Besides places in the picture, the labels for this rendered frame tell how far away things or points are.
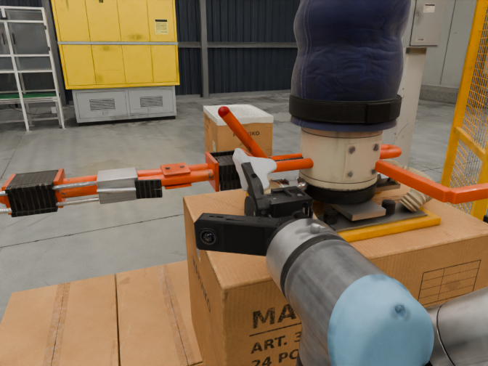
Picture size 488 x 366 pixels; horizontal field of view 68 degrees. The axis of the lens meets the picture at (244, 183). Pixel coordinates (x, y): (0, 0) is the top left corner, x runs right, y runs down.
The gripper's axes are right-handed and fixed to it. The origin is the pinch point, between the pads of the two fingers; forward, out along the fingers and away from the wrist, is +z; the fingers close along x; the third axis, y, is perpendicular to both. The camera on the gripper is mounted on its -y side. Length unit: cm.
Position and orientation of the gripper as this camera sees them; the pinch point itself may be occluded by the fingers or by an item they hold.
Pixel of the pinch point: (232, 192)
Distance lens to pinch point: 60.5
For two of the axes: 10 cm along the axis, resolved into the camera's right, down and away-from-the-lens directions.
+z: -3.2, -3.3, 8.9
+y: 9.5, -1.1, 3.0
